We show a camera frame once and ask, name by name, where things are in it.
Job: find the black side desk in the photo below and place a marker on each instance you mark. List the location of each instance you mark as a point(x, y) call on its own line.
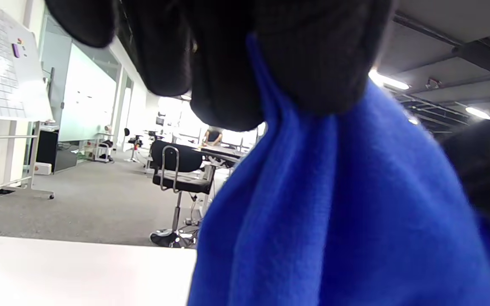
point(223, 152)

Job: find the black cabinet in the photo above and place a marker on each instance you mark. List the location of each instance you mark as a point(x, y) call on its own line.
point(47, 148)

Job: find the white wheeled rack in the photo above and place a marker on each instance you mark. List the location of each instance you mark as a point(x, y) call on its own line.
point(2, 63)

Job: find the black background chair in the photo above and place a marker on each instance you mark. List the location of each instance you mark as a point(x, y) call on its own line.
point(133, 141)

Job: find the person's left hand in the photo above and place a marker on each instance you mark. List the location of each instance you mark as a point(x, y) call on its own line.
point(304, 51)

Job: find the black office chair chrome base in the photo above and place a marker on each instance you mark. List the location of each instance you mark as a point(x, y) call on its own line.
point(185, 161)

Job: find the blue rectangular towel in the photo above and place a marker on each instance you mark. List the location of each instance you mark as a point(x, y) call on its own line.
point(334, 212)

